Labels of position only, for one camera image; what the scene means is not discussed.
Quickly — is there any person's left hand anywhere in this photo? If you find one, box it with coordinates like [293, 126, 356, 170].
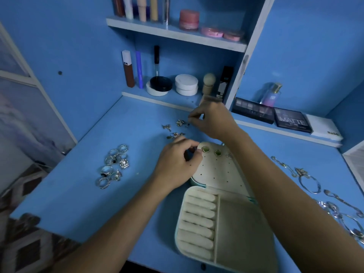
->
[151, 136, 204, 194]

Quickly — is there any person's right hand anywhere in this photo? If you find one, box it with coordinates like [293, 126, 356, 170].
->
[188, 96, 242, 144]

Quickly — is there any pile of small earrings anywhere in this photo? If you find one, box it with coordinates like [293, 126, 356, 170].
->
[161, 119, 188, 140]

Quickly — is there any pile of silver rings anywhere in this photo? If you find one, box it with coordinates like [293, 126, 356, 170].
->
[96, 144, 130, 190]

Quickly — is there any cream jewellery box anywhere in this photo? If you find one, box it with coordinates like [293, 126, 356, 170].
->
[174, 141, 279, 273]

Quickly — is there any pile of silver bracelets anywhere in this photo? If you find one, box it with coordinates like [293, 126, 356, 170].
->
[270, 155, 364, 248]

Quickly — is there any person's right forearm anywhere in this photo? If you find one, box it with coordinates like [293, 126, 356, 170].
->
[224, 130, 364, 273]

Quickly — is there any person's left forearm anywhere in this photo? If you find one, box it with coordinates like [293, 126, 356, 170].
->
[54, 179, 171, 273]

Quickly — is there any white flat box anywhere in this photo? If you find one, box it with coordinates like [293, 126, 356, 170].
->
[305, 113, 344, 142]

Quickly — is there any beige makeup sponge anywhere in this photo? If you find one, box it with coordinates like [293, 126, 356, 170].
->
[202, 72, 217, 96]

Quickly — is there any dark eyeshadow palette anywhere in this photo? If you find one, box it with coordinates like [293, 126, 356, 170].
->
[231, 97, 276, 124]

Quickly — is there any black cosmetic bottle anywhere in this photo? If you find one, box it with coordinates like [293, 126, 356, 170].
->
[216, 66, 234, 100]

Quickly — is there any white round cream jar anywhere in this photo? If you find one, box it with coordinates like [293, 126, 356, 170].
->
[174, 74, 199, 97]

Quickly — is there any small pink perfume bottle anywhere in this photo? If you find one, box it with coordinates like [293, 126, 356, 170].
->
[260, 83, 283, 107]

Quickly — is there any white bowl black inside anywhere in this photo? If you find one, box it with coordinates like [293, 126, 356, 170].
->
[146, 76, 173, 97]

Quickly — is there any black lettered eyeshadow palette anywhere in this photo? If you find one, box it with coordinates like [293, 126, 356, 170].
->
[273, 107, 313, 133]

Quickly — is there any white shelf unit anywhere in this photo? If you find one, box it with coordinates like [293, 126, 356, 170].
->
[106, 0, 344, 148]

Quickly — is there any black makeup brush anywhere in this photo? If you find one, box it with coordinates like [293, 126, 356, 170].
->
[154, 45, 161, 77]

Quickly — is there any pink flat compact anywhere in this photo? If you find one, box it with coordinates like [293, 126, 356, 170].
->
[201, 27, 224, 39]
[223, 30, 245, 42]

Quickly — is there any blue cosmetic tube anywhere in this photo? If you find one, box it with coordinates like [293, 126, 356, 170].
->
[135, 51, 144, 89]

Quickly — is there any brown lipstick tube white cap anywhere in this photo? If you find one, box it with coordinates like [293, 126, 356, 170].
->
[122, 50, 136, 89]

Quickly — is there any pink round jar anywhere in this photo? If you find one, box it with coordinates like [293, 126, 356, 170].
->
[179, 9, 200, 31]

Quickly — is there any tall beige cosmetic tube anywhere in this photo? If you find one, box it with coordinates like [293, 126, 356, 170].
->
[137, 0, 147, 23]

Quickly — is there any white tube blue label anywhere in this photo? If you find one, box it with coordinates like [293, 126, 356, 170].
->
[123, 0, 134, 20]

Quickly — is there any white slatted cabinet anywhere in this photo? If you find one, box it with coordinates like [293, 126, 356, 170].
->
[343, 139, 364, 194]

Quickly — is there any white framed marbled panel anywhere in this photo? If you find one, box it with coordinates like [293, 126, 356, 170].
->
[0, 22, 77, 197]

